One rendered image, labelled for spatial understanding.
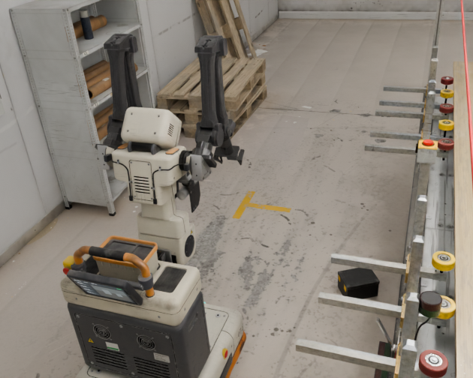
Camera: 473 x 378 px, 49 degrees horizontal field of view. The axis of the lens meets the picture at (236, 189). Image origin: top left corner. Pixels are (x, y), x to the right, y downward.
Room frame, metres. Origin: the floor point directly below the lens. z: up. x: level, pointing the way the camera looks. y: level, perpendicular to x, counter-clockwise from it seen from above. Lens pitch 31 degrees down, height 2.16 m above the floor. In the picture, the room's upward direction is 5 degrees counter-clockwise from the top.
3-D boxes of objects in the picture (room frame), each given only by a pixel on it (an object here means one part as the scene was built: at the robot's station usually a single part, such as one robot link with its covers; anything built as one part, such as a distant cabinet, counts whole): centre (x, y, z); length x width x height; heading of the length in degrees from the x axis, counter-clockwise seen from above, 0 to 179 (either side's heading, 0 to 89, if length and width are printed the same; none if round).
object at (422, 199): (1.56, -0.67, 0.90); 0.04 x 0.04 x 0.48; 68
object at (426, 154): (1.80, -0.76, 1.18); 0.07 x 0.07 x 0.08; 68
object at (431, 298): (1.08, -0.52, 1.00); 0.06 x 0.06 x 0.22; 68
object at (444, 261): (1.48, -0.75, 0.85); 0.08 x 0.08 x 0.11
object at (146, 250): (1.66, 0.46, 0.87); 0.23 x 0.15 x 0.11; 68
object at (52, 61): (3.85, 1.00, 0.78); 0.90 x 0.45 x 1.55; 158
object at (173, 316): (1.69, 0.45, 0.59); 0.55 x 0.34 x 0.83; 68
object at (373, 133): (2.72, -1.03, 0.80); 0.43 x 0.03 x 0.04; 68
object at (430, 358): (1.03, -0.54, 0.85); 0.08 x 0.08 x 0.11
